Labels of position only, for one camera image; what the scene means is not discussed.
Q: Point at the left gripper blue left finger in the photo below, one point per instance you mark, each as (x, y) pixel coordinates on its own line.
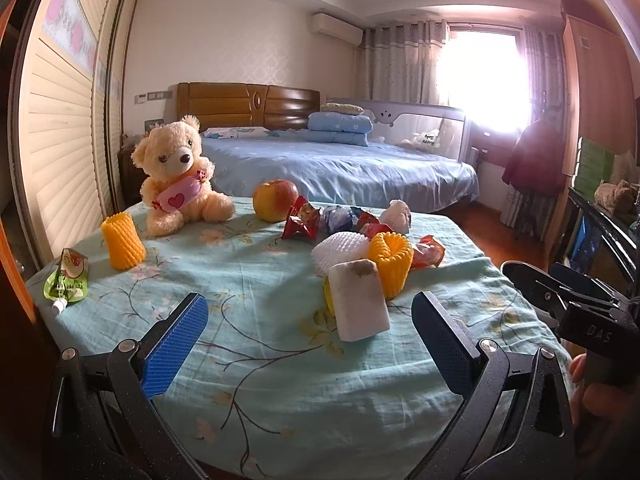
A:
(165, 347)

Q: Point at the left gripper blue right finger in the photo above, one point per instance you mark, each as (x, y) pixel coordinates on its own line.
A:
(450, 346)

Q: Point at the white red carton box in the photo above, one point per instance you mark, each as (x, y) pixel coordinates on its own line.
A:
(359, 304)

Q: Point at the red white plastic wrapper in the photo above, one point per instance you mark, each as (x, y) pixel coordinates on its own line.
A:
(427, 253)

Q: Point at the white foam fruit net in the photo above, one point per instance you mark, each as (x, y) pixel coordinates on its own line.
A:
(339, 247)

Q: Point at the person's right hand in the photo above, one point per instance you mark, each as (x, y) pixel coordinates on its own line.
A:
(596, 408)

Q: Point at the black glass tv cabinet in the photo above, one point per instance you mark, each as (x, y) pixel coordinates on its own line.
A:
(599, 245)

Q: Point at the left yellow foam net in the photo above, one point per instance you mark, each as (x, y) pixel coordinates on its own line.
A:
(124, 245)

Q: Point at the yellow foam net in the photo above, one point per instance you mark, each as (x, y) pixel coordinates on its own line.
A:
(392, 254)
(124, 245)

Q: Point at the right yellow foam net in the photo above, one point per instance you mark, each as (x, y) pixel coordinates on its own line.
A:
(392, 254)

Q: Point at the green drink pouch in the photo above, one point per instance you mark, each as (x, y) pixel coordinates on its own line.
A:
(68, 282)

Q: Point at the brown plush toy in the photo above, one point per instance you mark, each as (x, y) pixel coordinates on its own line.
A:
(619, 200)

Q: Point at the floral teal bed sheet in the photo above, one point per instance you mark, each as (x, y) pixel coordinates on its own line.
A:
(270, 391)

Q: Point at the crumpled white tissue bag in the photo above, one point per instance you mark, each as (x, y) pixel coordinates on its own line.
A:
(397, 216)

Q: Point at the cream teddy bear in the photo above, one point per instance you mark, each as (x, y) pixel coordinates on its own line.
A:
(178, 184)

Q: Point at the orange red snack bag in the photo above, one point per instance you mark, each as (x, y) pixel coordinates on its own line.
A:
(368, 225)

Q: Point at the dark red hanging jacket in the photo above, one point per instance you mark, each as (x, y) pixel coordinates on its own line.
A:
(536, 162)

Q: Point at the dark wooden nightstand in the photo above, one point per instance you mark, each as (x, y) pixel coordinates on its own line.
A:
(131, 177)

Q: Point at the red yellow apple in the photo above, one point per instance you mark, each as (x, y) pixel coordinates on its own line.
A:
(273, 199)

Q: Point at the red snack wrapper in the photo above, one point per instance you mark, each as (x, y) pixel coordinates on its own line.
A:
(303, 219)

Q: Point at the blue purple plastic bag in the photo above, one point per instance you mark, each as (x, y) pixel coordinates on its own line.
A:
(337, 218)

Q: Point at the large bed blue sheet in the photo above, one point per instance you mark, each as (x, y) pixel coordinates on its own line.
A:
(336, 173)

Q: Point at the wooden headboard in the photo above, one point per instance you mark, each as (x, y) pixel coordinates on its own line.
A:
(232, 104)

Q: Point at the folded blue quilt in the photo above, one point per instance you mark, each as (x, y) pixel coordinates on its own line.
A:
(333, 127)

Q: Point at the louvered wardrobe doors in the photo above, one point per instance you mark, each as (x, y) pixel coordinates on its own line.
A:
(65, 119)

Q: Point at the grey curtain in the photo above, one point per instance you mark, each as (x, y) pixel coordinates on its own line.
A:
(403, 63)

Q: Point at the white air conditioner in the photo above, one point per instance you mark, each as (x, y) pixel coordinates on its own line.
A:
(326, 24)

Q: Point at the grey bed guard rail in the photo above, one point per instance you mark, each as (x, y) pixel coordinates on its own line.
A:
(431, 129)

